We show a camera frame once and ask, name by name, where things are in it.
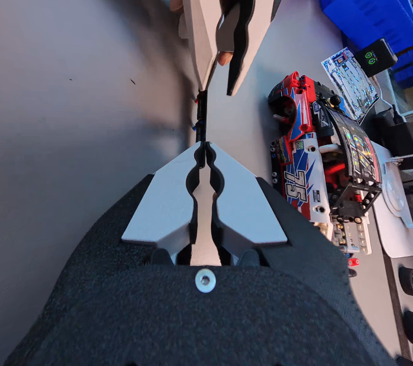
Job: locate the black lego beam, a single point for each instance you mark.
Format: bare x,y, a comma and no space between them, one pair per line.
202,114

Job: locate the blue plastic bin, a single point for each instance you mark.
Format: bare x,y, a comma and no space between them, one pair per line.
364,7

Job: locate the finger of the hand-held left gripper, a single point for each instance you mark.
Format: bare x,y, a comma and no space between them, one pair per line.
203,17
263,1

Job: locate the white flat pad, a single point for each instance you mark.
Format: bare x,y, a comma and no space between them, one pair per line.
397,227

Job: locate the shiny sticker sheet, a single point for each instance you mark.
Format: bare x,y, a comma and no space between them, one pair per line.
348,81

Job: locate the red white blue lego car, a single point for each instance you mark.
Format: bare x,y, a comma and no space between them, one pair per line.
303,153

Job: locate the black plastic block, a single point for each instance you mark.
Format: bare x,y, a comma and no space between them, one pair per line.
397,133

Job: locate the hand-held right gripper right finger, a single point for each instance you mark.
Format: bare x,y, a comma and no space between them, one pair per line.
251,211

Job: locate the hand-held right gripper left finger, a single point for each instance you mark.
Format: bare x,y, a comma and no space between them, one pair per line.
161,211

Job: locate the black lego tyre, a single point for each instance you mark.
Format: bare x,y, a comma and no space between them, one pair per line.
409,324
407,277

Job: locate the black device with green lights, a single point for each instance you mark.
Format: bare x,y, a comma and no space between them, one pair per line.
384,59

